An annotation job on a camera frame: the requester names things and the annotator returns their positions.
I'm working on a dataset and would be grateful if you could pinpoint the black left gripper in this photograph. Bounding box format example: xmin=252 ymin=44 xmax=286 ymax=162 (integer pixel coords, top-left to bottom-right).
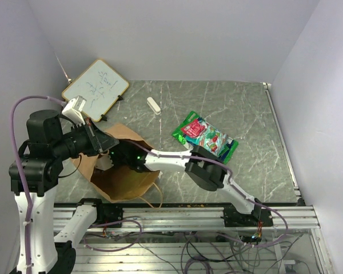
xmin=53 ymin=115 xmax=119 ymax=159

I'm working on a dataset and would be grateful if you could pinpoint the white eraser block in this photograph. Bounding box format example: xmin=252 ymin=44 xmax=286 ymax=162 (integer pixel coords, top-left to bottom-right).
xmin=146 ymin=97 xmax=161 ymax=115

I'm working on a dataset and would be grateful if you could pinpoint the small red snack packet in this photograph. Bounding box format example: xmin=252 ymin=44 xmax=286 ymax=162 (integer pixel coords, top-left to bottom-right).
xmin=181 ymin=119 xmax=207 ymax=138

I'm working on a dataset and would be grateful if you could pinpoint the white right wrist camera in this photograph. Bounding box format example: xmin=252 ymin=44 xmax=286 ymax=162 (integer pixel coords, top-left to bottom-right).
xmin=95 ymin=155 xmax=113 ymax=171

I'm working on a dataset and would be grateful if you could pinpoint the small whiteboard yellow frame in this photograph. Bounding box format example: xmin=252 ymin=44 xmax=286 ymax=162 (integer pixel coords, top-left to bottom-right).
xmin=62 ymin=59 xmax=129 ymax=122

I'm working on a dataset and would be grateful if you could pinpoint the teal Fox's mint candy bag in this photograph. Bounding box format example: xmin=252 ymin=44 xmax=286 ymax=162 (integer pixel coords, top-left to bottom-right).
xmin=186 ymin=119 xmax=228 ymax=156

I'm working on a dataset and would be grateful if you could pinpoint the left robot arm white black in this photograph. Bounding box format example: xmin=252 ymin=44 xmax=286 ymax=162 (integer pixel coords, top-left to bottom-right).
xmin=9 ymin=110 xmax=119 ymax=273

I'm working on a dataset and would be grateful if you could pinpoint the brown paper bag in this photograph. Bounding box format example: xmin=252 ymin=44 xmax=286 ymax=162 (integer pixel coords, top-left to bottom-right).
xmin=71 ymin=123 xmax=159 ymax=203

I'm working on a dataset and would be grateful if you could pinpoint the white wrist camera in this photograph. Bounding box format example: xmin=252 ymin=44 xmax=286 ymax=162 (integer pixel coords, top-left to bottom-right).
xmin=62 ymin=96 xmax=86 ymax=126
xmin=95 ymin=155 xmax=113 ymax=171

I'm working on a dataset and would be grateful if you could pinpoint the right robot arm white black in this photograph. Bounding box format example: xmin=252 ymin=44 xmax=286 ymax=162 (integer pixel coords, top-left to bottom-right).
xmin=109 ymin=140 xmax=261 ymax=226

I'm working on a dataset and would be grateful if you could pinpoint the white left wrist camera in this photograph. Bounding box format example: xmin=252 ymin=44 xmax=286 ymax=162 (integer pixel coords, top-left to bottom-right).
xmin=62 ymin=96 xmax=86 ymax=126

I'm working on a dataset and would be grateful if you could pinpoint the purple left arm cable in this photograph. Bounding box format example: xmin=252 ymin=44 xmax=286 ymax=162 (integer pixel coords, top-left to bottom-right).
xmin=10 ymin=95 xmax=68 ymax=269

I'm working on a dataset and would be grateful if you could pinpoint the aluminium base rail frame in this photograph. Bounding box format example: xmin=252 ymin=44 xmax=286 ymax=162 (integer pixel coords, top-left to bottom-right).
xmin=17 ymin=202 xmax=332 ymax=274

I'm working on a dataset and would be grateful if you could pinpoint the green cassava chips bag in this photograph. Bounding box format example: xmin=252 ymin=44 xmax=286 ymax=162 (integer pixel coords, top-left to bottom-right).
xmin=171 ymin=111 xmax=238 ymax=164

